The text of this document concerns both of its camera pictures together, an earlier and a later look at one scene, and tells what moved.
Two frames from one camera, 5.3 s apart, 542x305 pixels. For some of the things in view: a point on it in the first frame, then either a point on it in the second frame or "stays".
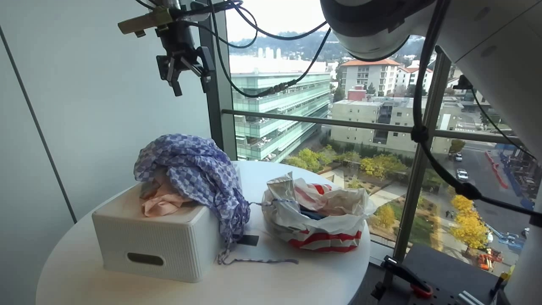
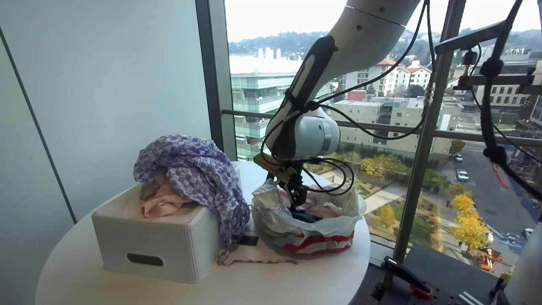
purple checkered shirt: [201, 177] stays
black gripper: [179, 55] to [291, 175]
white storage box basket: [179, 246] stays
